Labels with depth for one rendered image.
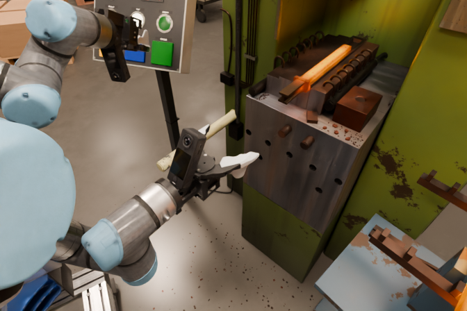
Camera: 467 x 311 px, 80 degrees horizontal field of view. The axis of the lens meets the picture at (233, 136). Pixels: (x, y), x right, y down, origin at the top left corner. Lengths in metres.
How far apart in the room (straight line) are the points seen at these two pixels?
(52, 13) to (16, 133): 0.39
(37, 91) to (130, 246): 0.29
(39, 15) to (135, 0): 0.49
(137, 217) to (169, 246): 1.12
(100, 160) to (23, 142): 1.91
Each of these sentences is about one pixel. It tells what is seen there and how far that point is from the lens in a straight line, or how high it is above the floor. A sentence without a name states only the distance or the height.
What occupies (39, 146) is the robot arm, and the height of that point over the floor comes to 1.28.
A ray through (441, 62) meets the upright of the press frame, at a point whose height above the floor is 1.10.
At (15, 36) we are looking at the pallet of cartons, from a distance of 3.53.
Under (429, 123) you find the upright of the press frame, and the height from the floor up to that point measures 0.93.
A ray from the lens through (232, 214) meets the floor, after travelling 1.69.
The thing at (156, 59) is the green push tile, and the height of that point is 0.99.
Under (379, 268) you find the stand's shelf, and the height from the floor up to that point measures 0.70.
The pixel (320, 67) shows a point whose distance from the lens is 0.92.
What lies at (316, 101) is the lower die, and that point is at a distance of 0.85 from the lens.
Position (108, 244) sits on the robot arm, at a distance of 0.51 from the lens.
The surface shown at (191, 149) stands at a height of 1.06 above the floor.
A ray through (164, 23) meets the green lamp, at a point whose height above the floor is 1.09.
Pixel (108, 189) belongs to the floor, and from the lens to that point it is 1.95.
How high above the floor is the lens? 1.43
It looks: 42 degrees down
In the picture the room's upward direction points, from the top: straight up
